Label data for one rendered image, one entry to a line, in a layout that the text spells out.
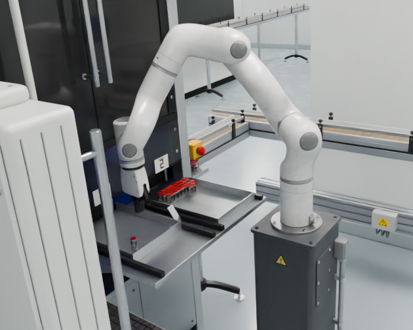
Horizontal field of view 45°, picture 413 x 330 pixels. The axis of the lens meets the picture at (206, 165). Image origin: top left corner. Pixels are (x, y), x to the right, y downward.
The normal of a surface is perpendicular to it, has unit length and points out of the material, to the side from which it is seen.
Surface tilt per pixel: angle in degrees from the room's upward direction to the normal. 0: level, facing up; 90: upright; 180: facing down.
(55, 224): 90
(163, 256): 0
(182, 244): 0
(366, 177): 90
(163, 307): 90
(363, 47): 90
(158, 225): 0
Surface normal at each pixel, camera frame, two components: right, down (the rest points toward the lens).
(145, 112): 0.44, -0.37
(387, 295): -0.07, -0.93
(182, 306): 0.81, 0.17
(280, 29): -0.58, 0.34
